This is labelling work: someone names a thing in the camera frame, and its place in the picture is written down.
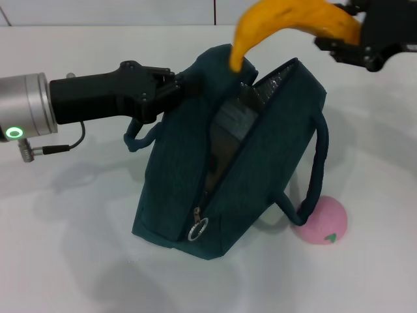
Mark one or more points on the dark teal fabric bag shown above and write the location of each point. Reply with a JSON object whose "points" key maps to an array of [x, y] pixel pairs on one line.
{"points": [[176, 169]]}

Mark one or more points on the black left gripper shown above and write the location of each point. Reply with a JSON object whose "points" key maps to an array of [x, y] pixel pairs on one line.
{"points": [[97, 96]]}

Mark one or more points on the yellow banana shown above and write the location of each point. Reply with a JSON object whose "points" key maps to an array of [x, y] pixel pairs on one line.
{"points": [[277, 16]]}

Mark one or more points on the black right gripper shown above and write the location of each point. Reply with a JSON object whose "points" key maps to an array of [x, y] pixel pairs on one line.
{"points": [[387, 29]]}

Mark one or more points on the pink toy peach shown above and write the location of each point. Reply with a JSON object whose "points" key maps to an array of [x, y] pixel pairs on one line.
{"points": [[325, 225]]}

